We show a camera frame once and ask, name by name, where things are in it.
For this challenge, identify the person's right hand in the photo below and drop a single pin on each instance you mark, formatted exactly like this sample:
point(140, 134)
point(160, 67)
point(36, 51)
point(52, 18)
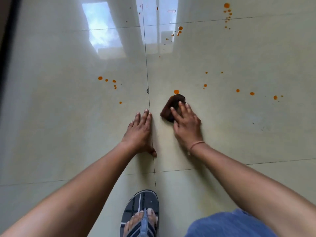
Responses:
point(187, 128)

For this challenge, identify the person's left hand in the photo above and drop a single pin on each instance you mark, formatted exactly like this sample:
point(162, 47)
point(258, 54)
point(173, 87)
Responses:
point(139, 135)

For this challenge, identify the person's left thumb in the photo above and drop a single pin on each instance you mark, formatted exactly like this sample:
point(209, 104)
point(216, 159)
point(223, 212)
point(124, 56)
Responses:
point(153, 152)

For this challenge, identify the person's left middle finger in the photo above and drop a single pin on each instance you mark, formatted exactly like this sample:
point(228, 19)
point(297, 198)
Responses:
point(145, 118)

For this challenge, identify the person's right thumb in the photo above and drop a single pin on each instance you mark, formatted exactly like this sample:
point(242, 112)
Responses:
point(175, 126)

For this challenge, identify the person's right middle finger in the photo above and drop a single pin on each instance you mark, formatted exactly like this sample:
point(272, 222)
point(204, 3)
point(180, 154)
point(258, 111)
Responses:
point(183, 109)

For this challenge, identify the person's right little finger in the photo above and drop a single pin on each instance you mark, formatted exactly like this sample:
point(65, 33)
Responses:
point(198, 120)

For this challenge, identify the person's left little finger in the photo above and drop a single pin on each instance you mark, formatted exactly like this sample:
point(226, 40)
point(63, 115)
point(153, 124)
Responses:
point(131, 126)

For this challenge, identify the dark brown cleaning cloth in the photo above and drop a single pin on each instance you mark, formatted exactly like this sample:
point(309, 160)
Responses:
point(170, 106)

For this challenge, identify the person's left forearm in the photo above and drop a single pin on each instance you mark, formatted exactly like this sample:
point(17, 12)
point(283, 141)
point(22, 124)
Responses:
point(74, 194)

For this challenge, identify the person's right forearm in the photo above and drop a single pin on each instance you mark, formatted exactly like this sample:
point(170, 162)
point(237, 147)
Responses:
point(246, 185)

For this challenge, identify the scattered orange liquid drops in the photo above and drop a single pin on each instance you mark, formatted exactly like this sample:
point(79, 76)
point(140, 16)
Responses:
point(176, 91)

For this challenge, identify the dark striped flip-flop sandal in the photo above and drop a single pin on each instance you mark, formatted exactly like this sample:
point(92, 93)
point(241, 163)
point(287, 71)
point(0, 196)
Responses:
point(138, 202)

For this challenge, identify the person's foot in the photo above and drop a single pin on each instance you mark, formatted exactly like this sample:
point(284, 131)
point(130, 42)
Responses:
point(134, 222)

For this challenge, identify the blue shorts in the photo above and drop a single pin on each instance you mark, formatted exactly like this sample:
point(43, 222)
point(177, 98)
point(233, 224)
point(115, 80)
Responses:
point(227, 225)

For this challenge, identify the dark door frame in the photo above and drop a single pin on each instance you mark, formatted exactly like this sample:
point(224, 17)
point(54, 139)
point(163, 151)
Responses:
point(6, 46)

